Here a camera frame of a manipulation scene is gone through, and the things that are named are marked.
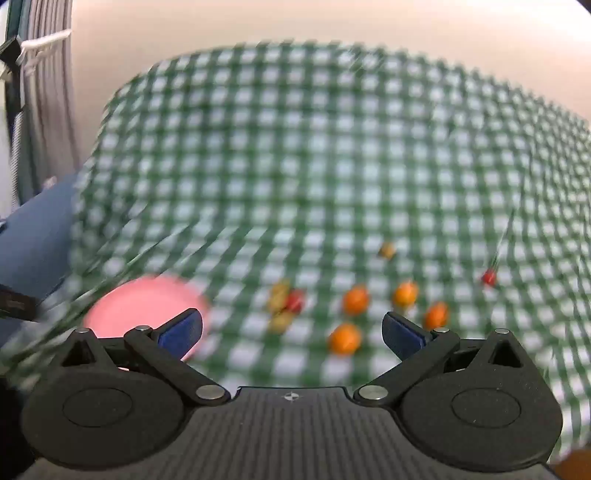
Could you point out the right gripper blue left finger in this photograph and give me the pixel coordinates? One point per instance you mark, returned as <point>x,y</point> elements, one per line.
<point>162,350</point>

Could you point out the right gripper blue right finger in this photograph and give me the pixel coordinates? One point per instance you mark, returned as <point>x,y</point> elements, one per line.
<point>421,353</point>

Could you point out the orange mandarin with leaf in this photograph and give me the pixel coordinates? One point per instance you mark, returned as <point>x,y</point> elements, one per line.
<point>436,316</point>

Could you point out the orange kumquat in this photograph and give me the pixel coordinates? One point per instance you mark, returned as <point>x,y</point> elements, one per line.
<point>405,295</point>
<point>345,340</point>

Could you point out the red cherry tomato with stem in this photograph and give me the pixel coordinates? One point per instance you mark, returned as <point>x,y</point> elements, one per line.
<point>489,277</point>

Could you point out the pink round plate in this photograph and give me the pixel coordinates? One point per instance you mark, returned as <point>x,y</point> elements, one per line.
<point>148,300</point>

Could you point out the green white checkered tablecloth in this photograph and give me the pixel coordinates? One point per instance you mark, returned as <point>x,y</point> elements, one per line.
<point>238,167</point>

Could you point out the grey curtain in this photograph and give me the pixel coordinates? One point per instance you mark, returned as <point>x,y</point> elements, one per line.
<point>37,67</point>

